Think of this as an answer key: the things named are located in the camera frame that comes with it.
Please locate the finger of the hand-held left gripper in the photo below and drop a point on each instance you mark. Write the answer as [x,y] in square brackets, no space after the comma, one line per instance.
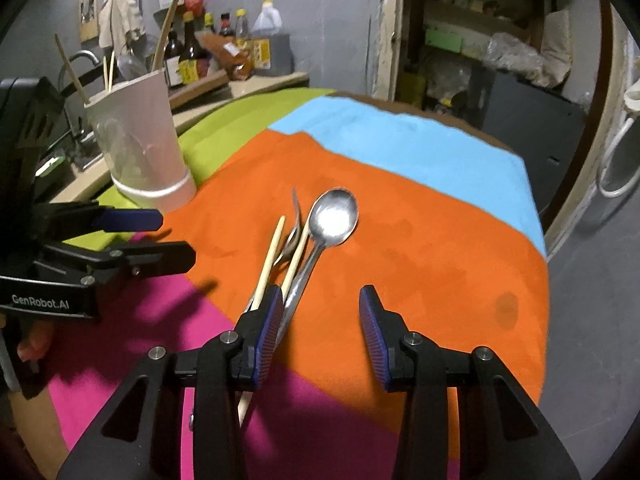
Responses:
[130,220]
[150,259]

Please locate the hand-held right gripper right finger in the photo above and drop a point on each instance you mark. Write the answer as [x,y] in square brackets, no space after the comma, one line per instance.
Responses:
[375,340]

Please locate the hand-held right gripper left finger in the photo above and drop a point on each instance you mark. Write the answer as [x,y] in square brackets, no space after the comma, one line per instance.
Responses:
[265,340]

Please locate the white plastic utensil holder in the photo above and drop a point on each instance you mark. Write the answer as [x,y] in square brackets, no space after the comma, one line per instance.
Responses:
[142,150]

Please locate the wooden chopstick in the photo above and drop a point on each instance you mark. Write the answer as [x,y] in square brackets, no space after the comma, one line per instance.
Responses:
[270,255]
[72,72]
[296,260]
[112,70]
[170,15]
[105,75]

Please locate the metal fork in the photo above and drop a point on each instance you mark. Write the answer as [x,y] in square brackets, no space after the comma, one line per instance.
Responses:
[292,245]

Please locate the metal spoon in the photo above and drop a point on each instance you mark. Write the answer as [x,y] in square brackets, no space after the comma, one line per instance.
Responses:
[332,217]

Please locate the person's left hand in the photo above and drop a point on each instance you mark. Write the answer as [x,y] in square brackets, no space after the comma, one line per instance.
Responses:
[36,340]

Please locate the metal faucet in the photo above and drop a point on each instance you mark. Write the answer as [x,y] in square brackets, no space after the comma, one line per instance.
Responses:
[80,60]

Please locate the colourful patchwork cloth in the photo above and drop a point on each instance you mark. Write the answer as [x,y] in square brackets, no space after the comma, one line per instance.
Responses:
[400,200]

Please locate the wooden cutting board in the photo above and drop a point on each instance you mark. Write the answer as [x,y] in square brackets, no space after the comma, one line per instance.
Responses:
[200,89]

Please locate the hanging wooden board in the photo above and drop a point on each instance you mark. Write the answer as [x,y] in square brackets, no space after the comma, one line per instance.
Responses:
[88,10]

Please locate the dark wine bottle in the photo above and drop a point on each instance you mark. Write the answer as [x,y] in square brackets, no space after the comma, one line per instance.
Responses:
[172,60]

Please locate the hanging white towel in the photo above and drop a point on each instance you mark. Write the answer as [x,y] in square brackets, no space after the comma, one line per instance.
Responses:
[120,17]

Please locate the dark soy sauce bottle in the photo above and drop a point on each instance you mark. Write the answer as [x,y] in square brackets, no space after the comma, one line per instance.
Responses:
[192,55]

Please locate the brown snack packet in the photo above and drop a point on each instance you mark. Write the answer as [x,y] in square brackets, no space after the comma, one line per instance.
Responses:
[227,57]

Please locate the red cap sauce bottle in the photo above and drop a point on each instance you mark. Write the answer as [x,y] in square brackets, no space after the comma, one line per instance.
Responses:
[226,25]

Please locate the yellow cap sauce bottle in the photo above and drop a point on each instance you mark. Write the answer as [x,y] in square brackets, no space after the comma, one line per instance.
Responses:
[243,25]

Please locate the large cooking oil jug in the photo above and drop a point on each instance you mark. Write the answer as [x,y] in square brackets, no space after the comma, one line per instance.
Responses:
[272,45]

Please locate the grey cabinet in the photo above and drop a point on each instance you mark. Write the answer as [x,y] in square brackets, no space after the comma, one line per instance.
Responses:
[530,125]

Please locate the green box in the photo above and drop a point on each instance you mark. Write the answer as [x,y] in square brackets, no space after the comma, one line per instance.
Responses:
[444,40]

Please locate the crumpled clear plastic bag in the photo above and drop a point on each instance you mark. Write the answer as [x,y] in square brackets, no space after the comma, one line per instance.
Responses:
[515,55]

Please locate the wooden storage shelf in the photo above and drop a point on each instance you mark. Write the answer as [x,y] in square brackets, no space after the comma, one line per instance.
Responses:
[450,10]

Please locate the wooden door frame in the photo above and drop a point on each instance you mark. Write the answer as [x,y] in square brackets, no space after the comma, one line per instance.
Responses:
[387,35]

